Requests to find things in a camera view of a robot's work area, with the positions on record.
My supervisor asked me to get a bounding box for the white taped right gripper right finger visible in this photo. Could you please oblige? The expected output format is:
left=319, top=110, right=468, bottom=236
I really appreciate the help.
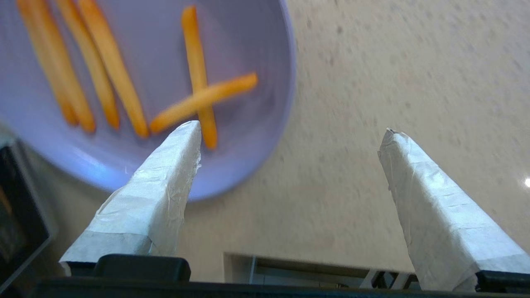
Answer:
left=378, top=128, right=530, bottom=292

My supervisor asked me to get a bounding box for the purple round plate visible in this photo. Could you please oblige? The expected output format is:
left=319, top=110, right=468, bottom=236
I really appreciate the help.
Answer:
left=0, top=0, right=297, bottom=202

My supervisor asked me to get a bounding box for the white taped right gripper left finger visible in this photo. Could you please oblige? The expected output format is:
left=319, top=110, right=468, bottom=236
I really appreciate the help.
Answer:
left=59, top=120, right=202, bottom=276

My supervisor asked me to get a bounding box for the orange french fry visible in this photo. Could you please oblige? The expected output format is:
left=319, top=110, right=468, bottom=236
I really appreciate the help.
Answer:
left=17, top=0, right=79, bottom=126
left=56, top=0, right=120, bottom=130
left=181, top=5, right=218, bottom=150
left=150, top=72, right=259, bottom=134
left=79, top=0, right=150, bottom=138
left=26, top=0, right=96, bottom=134

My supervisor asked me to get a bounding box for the silver microwave oven housing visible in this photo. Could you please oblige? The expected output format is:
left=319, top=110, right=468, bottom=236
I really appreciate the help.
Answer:
left=0, top=137, right=58, bottom=290

